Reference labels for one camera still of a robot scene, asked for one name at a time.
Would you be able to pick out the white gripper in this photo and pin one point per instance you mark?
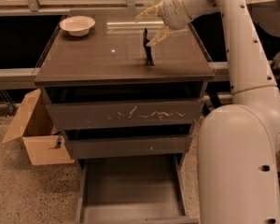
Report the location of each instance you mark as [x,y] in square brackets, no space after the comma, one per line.
[174,12]

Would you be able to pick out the black rxbar chocolate bar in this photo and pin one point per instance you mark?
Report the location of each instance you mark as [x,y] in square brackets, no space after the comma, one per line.
[147,48]

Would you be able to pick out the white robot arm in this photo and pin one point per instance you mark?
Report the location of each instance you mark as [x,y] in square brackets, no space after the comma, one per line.
[237,143]

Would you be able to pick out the grey top drawer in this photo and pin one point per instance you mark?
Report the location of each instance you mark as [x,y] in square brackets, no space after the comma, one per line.
[124,105]

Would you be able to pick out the grey drawer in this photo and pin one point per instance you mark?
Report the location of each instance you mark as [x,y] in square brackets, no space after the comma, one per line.
[128,141]
[132,190]
[124,105]

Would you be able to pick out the grey drawer cabinet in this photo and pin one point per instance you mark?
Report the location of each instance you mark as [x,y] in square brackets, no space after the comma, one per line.
[112,53]

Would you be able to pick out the grey middle drawer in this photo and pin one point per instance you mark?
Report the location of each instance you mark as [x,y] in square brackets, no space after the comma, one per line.
[128,141]

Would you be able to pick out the grey bottom drawer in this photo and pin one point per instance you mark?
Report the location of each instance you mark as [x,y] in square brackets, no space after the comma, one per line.
[132,190]

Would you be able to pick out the white bowl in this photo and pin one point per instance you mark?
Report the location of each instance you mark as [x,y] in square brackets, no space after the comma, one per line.
[77,25]

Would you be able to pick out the black rolling stand table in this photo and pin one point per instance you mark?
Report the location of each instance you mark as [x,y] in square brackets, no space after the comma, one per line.
[266,18]

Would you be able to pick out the open cardboard box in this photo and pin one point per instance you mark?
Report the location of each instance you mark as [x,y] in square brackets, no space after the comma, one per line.
[33,125]

